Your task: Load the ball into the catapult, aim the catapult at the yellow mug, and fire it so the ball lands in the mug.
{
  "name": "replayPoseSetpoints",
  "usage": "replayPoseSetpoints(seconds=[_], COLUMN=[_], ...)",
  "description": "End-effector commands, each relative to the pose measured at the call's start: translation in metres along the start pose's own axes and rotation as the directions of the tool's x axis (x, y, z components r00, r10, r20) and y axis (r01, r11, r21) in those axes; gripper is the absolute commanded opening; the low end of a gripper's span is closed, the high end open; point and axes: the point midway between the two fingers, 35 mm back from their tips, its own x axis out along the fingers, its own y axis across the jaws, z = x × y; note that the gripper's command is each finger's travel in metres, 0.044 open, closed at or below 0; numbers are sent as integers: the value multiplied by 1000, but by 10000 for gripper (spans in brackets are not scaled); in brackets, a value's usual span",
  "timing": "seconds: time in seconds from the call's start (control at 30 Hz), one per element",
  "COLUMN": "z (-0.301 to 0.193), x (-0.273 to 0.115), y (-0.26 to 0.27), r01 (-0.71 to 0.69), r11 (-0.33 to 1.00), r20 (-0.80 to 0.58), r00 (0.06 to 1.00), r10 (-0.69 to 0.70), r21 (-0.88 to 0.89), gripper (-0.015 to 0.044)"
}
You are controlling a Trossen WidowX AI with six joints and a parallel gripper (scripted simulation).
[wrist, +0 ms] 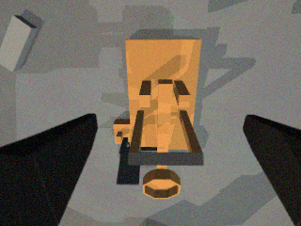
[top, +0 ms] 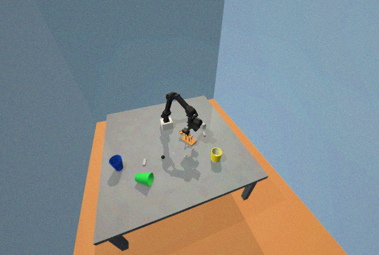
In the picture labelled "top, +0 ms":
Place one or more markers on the yellow open cylinder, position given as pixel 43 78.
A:
pixel 216 154

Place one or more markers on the blue cup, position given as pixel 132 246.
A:
pixel 116 162

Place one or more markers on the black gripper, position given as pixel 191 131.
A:
pixel 187 130

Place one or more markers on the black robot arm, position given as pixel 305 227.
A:
pixel 190 111

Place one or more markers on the green cup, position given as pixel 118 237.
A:
pixel 146 178

